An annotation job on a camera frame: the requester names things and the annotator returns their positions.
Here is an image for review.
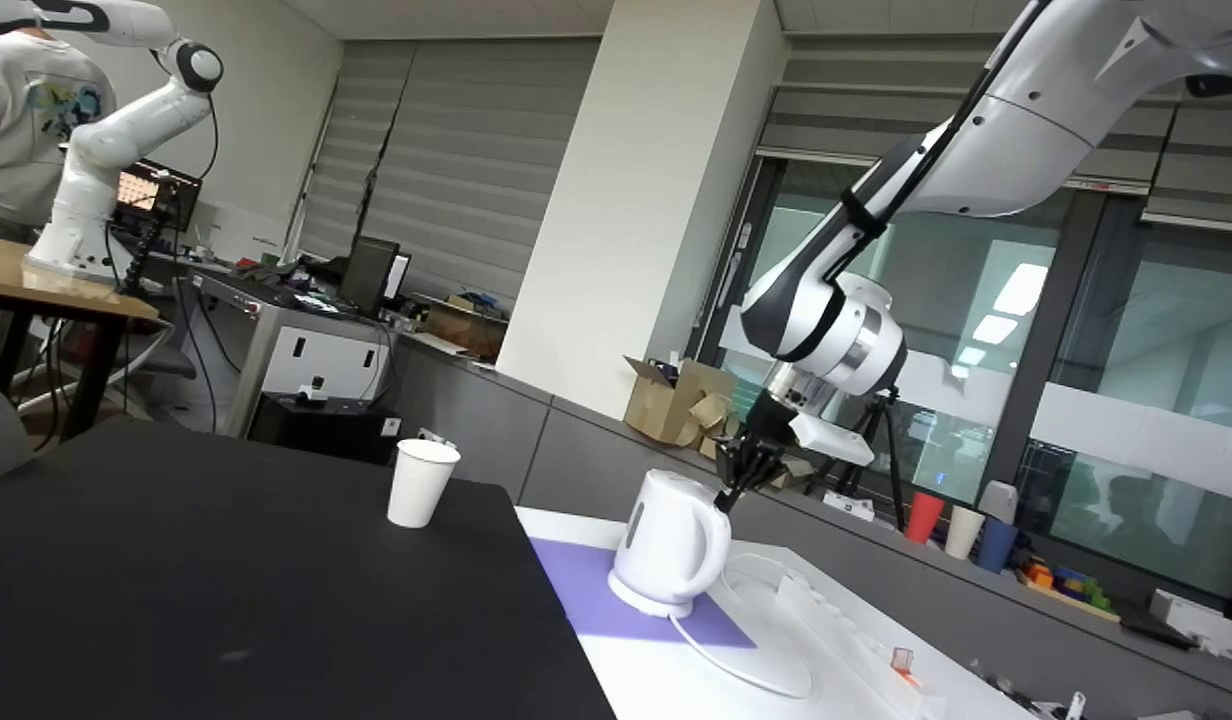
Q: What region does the black camera tripod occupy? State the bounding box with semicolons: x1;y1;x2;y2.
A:
804;389;904;529

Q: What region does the computer monitor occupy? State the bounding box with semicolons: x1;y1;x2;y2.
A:
338;238;404;318

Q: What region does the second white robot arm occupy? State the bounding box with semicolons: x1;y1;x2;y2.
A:
27;0;222;276

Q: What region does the white electric kettle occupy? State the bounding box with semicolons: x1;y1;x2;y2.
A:
609;468;731;619

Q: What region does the white extension power strip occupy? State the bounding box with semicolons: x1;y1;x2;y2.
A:
755;556;1031;720

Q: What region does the cardboard box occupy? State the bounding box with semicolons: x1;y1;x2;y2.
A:
625;360;731;448

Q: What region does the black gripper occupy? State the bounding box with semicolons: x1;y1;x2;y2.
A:
711;398;796;511

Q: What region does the white paper cup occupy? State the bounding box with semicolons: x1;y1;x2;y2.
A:
389;441;461;529

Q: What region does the red cup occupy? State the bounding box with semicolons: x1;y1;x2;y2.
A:
904;492;943;543

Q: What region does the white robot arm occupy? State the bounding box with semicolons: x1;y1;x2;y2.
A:
717;0;1232;511

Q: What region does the wooden desk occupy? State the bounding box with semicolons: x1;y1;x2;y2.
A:
0;240;159;441

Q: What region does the white kettle power cable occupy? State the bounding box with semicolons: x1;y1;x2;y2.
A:
666;553;840;706

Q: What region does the blue cup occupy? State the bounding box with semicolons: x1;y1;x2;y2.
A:
976;522;1016;572

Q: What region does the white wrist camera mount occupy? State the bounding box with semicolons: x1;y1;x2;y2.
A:
788;411;874;468

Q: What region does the person in white hoodie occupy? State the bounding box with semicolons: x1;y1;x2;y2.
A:
0;25;116;240

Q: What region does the purple mat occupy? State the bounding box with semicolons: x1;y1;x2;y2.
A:
537;542;746;647

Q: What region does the white cup on ledge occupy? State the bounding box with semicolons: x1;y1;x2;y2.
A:
943;504;984;561

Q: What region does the black perforated breadboard table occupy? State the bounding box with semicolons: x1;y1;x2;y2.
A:
0;421;616;720

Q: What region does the grey white cabinet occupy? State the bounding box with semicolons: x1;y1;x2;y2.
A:
190;271;392;437

